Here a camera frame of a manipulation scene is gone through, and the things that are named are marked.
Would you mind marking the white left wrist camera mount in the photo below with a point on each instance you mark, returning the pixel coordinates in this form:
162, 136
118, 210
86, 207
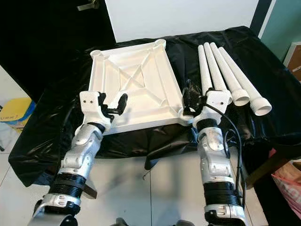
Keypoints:
91, 106

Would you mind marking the pink plastic bag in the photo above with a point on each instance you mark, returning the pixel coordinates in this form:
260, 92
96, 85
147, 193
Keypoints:
287, 183

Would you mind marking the white plastic table top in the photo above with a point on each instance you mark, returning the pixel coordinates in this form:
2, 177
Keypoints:
150, 89

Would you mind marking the white plastic table leg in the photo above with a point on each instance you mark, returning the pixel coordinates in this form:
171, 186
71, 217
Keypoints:
214, 70
204, 70
242, 77
228, 73

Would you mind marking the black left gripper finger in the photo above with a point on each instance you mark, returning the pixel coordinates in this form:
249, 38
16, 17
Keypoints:
122, 102

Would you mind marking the black plastic table cover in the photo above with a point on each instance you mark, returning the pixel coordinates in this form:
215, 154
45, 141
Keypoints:
56, 122

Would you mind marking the black door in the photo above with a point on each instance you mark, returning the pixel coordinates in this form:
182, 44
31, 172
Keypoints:
37, 37

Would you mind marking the brown board with white edge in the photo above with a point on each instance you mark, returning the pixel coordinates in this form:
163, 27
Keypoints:
294, 61

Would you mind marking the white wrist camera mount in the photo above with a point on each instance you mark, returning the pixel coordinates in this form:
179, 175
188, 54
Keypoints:
91, 106
216, 101

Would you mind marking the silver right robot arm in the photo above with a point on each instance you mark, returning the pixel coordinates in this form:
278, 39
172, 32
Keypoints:
211, 155

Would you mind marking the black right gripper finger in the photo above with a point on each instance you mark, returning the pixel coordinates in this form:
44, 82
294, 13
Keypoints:
187, 94

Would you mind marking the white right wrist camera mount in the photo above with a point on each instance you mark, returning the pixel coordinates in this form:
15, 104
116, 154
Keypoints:
216, 101

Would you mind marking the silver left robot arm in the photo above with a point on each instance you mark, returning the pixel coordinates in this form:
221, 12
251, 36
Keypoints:
84, 155

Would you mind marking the brown wooden table leg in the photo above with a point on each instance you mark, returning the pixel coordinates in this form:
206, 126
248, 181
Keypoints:
263, 169

